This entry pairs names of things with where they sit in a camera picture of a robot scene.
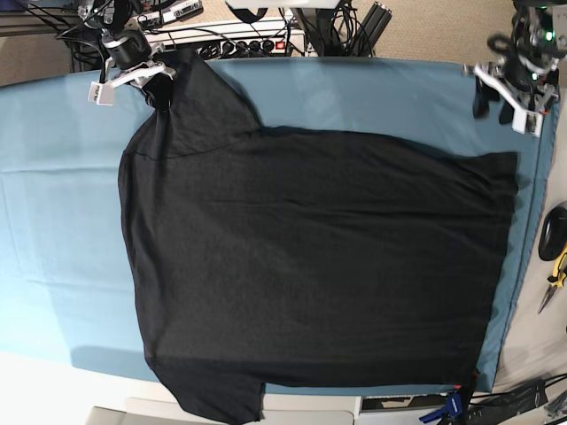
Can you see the blue clamp bottom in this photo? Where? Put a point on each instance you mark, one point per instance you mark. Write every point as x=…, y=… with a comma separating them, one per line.
x=452, y=409

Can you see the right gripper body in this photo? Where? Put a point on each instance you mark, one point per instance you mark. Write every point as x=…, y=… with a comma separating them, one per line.
x=131, y=52

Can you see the black computer mouse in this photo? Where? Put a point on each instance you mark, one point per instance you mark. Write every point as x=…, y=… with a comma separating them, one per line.
x=553, y=234

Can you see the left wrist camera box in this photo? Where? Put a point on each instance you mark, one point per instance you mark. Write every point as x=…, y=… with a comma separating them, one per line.
x=526, y=122

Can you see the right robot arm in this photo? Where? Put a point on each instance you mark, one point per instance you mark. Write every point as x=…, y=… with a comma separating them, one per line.
x=111, y=17

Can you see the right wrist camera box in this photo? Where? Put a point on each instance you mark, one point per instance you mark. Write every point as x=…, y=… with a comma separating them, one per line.
x=101, y=94

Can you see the white power strip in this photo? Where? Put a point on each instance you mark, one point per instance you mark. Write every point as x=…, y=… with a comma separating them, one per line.
x=250, y=48

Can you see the teal table cloth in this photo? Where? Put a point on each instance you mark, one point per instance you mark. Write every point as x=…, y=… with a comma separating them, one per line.
x=66, y=288

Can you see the black T-shirt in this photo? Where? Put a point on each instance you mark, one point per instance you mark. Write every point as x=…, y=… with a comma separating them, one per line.
x=282, y=255

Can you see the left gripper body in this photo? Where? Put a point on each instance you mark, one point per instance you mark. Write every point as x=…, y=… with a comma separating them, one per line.
x=518, y=81

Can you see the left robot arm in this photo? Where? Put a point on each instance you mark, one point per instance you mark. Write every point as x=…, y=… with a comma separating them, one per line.
x=538, y=34

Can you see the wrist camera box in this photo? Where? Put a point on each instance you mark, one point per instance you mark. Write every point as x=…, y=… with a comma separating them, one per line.
x=526, y=122
x=101, y=94

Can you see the yellow handled pliers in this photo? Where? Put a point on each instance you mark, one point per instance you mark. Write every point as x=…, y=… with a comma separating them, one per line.
x=555, y=280

